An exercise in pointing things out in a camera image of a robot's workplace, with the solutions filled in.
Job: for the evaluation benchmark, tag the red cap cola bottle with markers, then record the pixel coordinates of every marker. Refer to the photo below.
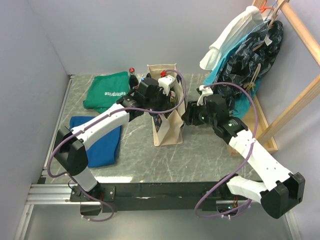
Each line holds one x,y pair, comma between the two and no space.
133,80

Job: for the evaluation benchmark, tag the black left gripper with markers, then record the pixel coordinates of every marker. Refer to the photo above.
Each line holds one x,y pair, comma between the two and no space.
166,104

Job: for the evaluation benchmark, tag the orange plastic hanger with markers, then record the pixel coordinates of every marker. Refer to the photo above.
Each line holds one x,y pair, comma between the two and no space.
264,7

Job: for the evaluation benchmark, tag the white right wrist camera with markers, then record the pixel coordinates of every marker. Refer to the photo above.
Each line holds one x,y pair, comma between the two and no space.
203,92

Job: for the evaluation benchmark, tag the white hanging shirt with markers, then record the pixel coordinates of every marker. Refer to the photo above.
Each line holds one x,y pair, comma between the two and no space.
237,29

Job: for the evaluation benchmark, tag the dark patterned hanging shirt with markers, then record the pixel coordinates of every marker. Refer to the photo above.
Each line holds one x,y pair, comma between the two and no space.
250,59

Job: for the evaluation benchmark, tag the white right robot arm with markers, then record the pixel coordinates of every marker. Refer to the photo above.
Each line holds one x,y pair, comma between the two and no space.
279,190

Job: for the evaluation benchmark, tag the red top beverage can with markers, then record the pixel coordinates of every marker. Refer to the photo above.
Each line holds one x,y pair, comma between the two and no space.
173,97

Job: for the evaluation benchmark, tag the aluminium frame rail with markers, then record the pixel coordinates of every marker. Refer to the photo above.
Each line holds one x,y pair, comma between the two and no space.
44,192

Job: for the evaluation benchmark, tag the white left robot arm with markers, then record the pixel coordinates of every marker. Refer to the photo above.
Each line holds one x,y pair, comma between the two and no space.
71,145

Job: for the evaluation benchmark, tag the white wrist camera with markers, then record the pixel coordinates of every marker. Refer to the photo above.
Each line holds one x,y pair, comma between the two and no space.
203,92
166,82

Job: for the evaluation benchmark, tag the teal hanging shirt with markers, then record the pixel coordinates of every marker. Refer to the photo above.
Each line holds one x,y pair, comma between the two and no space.
242,103

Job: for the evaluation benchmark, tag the folded green t-shirt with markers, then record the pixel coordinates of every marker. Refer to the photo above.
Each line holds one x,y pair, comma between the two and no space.
105,90

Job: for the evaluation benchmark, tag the wooden clothes rack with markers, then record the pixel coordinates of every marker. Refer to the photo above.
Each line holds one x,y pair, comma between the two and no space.
293,77

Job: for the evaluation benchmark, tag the folded blue cloth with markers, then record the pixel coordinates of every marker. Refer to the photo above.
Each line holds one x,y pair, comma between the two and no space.
105,151

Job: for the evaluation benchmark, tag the beige canvas tote bag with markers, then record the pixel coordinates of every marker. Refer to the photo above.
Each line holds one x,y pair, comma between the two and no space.
167,127

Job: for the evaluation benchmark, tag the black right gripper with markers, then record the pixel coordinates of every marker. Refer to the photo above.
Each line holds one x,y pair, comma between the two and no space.
192,114

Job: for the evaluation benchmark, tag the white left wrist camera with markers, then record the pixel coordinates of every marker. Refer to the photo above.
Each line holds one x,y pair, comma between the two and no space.
166,82

